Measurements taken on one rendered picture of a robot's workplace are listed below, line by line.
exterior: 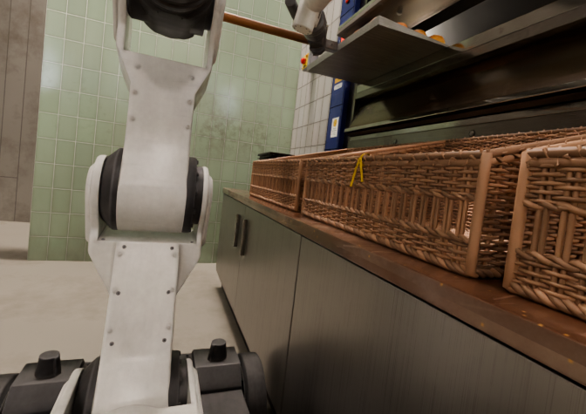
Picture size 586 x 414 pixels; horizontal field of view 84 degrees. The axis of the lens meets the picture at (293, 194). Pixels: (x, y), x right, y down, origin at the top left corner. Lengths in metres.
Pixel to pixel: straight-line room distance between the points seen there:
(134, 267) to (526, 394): 0.54
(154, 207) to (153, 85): 0.21
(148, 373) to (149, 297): 0.11
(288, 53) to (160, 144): 2.13
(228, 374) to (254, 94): 1.98
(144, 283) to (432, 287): 0.45
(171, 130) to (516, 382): 0.56
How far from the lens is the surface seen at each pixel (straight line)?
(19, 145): 3.86
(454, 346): 0.41
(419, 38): 1.26
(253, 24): 1.28
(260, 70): 2.55
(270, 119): 2.50
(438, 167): 0.49
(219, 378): 0.89
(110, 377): 0.62
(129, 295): 0.62
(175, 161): 0.59
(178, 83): 0.63
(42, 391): 0.90
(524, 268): 0.42
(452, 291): 0.40
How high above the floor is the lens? 0.67
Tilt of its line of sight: 3 degrees down
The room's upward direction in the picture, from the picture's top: 7 degrees clockwise
